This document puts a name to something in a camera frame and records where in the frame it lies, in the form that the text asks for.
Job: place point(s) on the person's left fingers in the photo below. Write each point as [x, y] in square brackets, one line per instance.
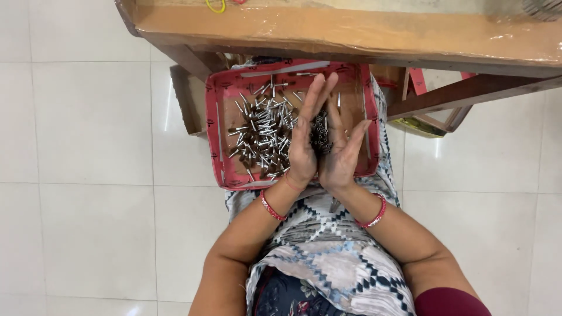
[317, 96]

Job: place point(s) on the maroon sleeve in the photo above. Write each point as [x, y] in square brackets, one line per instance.
[450, 303]

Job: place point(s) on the patterned grey dress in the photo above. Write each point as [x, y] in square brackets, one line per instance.
[325, 254]

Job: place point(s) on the long white strip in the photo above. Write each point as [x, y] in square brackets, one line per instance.
[285, 69]

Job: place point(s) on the grey bundle of tubes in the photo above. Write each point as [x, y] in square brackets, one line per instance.
[544, 8]

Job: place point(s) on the plastic-covered wooden table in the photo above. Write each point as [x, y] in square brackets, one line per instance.
[351, 33]

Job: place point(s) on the yellow green packet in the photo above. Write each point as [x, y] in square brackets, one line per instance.
[417, 127]

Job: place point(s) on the pile of brown silver tubes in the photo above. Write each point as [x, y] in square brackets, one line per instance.
[263, 131]

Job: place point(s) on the bundle of dark small tubes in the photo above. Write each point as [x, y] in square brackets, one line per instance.
[320, 131]

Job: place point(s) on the yellow rubber band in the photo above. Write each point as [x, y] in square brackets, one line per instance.
[215, 6]

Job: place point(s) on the brown cardboard box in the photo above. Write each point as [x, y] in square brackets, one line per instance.
[189, 101]

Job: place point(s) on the cardboard box with red strips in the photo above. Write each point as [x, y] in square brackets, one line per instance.
[421, 87]

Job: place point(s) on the person's right hand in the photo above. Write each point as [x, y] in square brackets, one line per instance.
[343, 162]

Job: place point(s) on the red beaded bangle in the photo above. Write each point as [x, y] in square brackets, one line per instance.
[270, 209]
[376, 215]

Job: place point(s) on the red cardboard tray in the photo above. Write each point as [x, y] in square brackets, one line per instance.
[228, 171]

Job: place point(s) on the person's left hand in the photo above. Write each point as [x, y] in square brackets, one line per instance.
[300, 149]

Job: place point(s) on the red wrist thread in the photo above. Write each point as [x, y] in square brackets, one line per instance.
[292, 184]

